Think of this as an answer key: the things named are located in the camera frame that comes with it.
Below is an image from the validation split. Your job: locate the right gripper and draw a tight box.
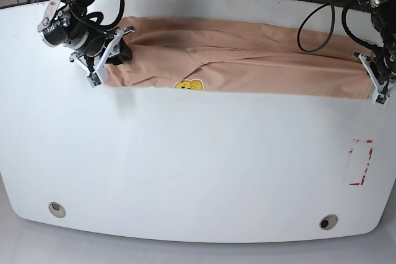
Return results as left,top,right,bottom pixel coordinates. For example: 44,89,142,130
70,26,135,77

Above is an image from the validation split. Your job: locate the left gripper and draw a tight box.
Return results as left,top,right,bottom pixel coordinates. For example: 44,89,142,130
352,46,395,99

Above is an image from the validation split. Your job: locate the peach T-shirt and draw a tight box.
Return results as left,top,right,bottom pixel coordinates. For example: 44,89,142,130
106,17,372,100

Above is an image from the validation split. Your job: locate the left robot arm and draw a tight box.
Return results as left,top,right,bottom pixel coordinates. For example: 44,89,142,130
341,0,395,104

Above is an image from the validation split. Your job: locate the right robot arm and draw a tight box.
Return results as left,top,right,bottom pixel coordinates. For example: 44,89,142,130
37,0,135,87

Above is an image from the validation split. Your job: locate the red tape marking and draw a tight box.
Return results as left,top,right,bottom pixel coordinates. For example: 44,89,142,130
345,139,374,186

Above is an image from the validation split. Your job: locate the right table grommet hole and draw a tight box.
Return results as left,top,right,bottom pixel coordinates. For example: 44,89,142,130
319,215,338,231

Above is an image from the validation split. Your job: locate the table grommet hole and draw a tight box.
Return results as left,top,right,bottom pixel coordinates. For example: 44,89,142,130
319,215,338,231
48,202,66,218

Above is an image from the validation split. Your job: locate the left table grommet hole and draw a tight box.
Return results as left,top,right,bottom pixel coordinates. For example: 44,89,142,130
48,202,66,218

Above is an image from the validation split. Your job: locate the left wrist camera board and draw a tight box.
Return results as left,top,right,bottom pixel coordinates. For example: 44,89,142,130
372,90,389,106

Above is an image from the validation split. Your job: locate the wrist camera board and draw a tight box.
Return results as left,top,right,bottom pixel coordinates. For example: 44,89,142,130
87,69,108,88
372,90,389,106

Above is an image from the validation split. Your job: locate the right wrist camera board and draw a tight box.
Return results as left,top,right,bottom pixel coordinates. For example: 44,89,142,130
87,69,108,88

